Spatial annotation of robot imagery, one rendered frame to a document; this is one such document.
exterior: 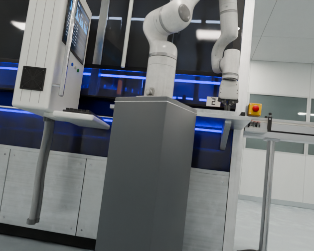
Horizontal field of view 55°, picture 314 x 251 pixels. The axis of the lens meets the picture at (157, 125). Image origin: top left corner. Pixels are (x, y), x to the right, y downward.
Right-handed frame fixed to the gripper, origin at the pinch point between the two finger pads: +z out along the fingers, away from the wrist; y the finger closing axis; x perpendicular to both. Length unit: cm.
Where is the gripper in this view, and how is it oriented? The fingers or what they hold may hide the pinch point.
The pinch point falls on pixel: (227, 109)
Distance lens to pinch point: 159.2
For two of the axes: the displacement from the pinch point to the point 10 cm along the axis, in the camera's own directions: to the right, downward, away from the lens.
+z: -1.1, 9.9, -1.0
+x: -1.6, -1.2, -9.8
